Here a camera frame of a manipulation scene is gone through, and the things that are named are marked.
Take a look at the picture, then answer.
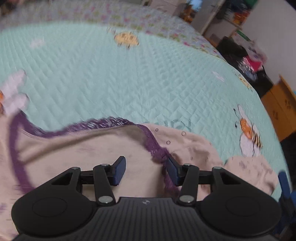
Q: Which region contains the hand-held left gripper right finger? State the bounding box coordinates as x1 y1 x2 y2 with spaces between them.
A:
166 156 262 206

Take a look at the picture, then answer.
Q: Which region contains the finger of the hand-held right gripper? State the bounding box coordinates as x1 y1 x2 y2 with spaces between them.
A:
278 171 292 209

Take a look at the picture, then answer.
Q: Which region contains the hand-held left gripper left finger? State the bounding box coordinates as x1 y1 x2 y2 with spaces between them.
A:
35 156 127 206

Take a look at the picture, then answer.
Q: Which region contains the cream printed pajama top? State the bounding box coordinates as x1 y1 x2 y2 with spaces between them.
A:
0 112 279 241

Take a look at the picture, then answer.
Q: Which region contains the orange wooden cabinet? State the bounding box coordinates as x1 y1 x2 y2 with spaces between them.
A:
261 74 296 142

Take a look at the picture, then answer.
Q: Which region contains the mint quilted bee bedspread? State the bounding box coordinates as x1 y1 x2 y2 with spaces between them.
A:
0 21 290 209

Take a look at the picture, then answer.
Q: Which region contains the shiny foil bag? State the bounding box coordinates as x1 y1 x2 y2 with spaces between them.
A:
238 58 258 79

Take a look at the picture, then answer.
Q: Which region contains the black box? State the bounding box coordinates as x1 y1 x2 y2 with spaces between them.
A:
217 37 247 67

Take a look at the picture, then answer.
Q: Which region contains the green white carton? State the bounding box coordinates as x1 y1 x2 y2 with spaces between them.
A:
231 30 252 44

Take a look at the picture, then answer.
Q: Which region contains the floral bed sheet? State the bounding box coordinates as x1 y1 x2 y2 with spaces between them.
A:
0 0 228 62

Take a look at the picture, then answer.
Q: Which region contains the wooden chair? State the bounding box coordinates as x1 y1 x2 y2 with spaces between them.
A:
180 4 195 24

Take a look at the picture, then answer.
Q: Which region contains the white door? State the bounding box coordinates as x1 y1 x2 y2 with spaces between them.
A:
192 0 225 35

